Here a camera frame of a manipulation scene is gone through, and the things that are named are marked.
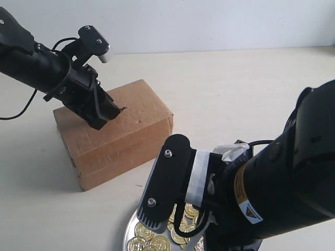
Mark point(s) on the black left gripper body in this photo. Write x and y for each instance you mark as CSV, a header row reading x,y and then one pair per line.
x,y
76,94

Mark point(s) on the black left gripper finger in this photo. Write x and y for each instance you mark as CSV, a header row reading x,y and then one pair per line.
x,y
105,107

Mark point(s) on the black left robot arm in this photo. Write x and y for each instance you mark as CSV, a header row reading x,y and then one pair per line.
x,y
61,74

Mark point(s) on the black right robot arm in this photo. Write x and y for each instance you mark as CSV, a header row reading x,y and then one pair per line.
x,y
287,186

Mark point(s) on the brown cardboard slot box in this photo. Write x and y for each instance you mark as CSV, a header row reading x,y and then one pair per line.
x,y
130,140

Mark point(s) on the white tape wrap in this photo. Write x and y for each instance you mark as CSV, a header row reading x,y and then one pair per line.
x,y
197,180

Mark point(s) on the gold coin left side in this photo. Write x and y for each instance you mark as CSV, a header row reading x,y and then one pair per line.
x,y
142,231

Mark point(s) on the gold coin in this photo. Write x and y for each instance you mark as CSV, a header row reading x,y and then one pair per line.
x,y
161,243
190,211
142,231
136,243

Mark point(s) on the gold coin upper right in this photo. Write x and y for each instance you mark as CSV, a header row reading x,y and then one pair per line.
x,y
190,211

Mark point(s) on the round silver metal plate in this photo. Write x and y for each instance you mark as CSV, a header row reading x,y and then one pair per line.
x,y
177,242

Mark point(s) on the gold coin bottom middle left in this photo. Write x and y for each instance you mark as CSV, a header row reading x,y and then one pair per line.
x,y
161,243

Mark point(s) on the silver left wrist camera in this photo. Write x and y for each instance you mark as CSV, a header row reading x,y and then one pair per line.
x,y
95,43

